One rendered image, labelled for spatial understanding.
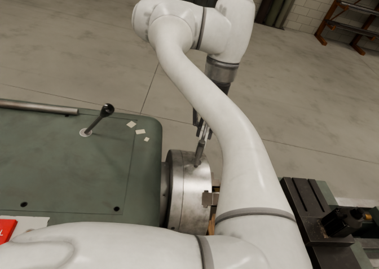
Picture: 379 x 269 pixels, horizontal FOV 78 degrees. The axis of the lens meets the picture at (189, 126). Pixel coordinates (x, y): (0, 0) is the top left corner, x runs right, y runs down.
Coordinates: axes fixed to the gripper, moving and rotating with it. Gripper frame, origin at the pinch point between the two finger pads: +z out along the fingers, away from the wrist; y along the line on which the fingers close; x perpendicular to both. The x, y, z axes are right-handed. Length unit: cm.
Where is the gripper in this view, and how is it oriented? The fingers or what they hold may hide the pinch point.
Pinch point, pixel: (203, 137)
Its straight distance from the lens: 76.8
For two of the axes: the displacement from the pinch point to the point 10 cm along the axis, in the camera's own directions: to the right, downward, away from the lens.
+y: -9.7, -2.5, 0.7
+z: -1.8, 8.4, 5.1
